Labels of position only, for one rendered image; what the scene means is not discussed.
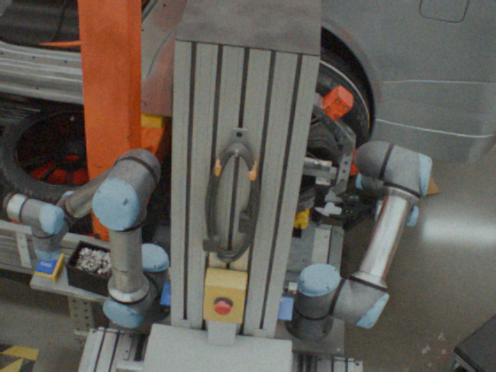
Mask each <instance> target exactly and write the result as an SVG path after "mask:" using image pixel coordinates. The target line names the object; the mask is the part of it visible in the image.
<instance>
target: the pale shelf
mask: <svg viewBox="0 0 496 372"><path fill-rule="evenodd" d="M64 257H65V256H64ZM68 260H69V257H65V262H64V264H63V266H62V269H61V271H60V273H59V276H58V280H57V282H56V283H53V281H52V279H51V278H47V277H42V276H38V275H34V276H33V277H32V279H31V281H30V288H31V289H36V290H40V291H48V292H54V293H57V294H62V295H67V296H71V297H74V298H80V299H85V300H89V301H95V302H99V303H104V302H105V301H106V300H107V299H108V298H106V297H103V296H101V295H97V294H95V293H92V292H89V291H85V290H81V289H79V288H75V287H73V286H70V285H68V280H67V273H66V267H65V265H66V263H67V261H68Z"/></svg>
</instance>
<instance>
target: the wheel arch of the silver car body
mask: <svg viewBox="0 0 496 372"><path fill-rule="evenodd" d="M321 46H322V47H323V48H324V49H328V50H329V51H331V53H334V54H336V55H337V56H338V57H339V58H341V59H343V60H344V61H345V62H346V63H347V64H348V65H349V66H350V67H351V68H352V69H353V70H354V72H355V73H356V74H357V75H358V76H359V78H360V80H361V82H362V83H363V86H364V87H365V90H366V91H367V94H368V101H369V110H370V114H369V129H368V141H369V142H370V141H371V138H372V136H373V134H374V130H375V127H376V97H375V92H374V89H373V85H372V83H371V80H370V78H369V75H368V73H367V70H366V68H365V66H364V65H363V64H362V63H361V61H360V58H359V56H358V55H357V54H356V53H355V52H354V51H353V49H352V48H351V47H350V46H349V45H348V44H347V43H346V42H345V41H344V40H343V39H342V38H341V37H340V36H339V35H337V34H336V33H334V32H333V31H331V30H330V29H328V28H327V27H325V26H324V25H322V31H321ZM173 101H174V75H173V77H172V80H171V85H170V93H169V104H170V111H171V117H172V118H173Z"/></svg>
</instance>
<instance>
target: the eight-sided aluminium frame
mask: <svg viewBox="0 0 496 372"><path fill-rule="evenodd" d="M323 104H324V97H322V96H321V95H320V94H319V93H316V92H315V94H314V103H313V109H312V112H313V113H314V115H315V116H316V117H317V118H318V119H320V120H321V121H322V124H323V125H324V126H325V127H326V128H327V129H328V130H329V131H330V132H331V134H332V135H334V136H335V137H336V138H337V140H338V141H339V142H340V143H341V144H342V145H343V148H342V152H341V156H340V166H339V169H338V172H337V178H336V180H333V179H330V185H329V190H332V191H334V192H335V195H337V194H340V193H341V192H342V191H344V190H346V186H347V184H348V178H349V174H350V170H351V166H352V158H353V153H354V149H355V141H356V135H355V134H354V133H353V130H352V129H351V128H349V127H348V126H347V125H346V123H345V122H344V121H343V120H342V119H341V118H339V119H338V120H336V121H334V120H333V119H331V118H330V116H329V115H328V114H326V113H325V112H324V111H323V110H322V109H323ZM314 196H315V193H314V186H313V188H311V189H309V190H306V191H304V192H302V193H300V194H298V202H297V208H296V213H301V212H303V211H305V210H306V209H308V208H310V207H312V206H313V205H314Z"/></svg>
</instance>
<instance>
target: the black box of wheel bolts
mask: <svg viewBox="0 0 496 372"><path fill-rule="evenodd" d="M65 267H66V273H67V280H68V285H70V286H73V287H75V288H79V289H81V290H85V291H89V292H92V293H95V294H97V295H101V296H103V297H106V298H109V289H108V282H109V280H110V278H111V277H112V264H111V256H110V249H108V248H104V247H102V246H99V245H95V244H91V243H87V242H84V241H82V240H80V241H79V243H78V244H77V246H76V247H75V249H74V251H73V252H72V255H71V257H70V258H69V260H68V261H67V263H66V265H65Z"/></svg>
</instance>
